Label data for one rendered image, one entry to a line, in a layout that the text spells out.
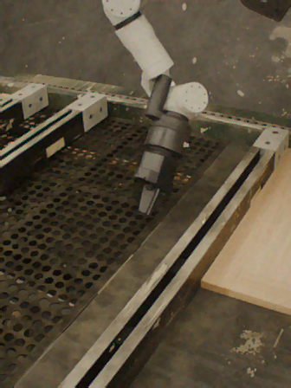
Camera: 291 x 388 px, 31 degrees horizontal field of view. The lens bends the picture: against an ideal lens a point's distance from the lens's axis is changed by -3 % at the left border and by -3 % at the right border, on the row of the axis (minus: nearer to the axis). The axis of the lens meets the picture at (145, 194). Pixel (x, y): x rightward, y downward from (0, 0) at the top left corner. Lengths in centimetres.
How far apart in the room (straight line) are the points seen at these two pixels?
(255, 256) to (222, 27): 165
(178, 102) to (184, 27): 151
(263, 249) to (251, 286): 11
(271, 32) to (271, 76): 21
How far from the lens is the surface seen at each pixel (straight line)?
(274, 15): 107
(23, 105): 168
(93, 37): 284
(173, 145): 111
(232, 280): 99
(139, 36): 112
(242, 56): 248
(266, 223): 114
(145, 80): 117
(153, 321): 84
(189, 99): 112
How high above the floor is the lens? 229
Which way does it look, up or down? 64 degrees down
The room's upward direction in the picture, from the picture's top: 86 degrees counter-clockwise
